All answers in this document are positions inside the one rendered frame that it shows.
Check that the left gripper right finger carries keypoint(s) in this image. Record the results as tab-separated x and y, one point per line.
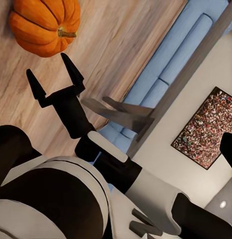
226	147

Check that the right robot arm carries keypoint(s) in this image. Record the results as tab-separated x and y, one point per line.
167	206

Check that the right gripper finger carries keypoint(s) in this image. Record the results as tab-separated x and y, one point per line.
75	75
38	92

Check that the sofa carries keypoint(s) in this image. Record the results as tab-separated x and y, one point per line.
170	55

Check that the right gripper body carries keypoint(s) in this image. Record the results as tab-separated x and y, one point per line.
66	104

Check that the pumpkin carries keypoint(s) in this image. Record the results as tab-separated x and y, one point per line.
45	27

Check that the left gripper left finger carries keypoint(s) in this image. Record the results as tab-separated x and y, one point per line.
10	149

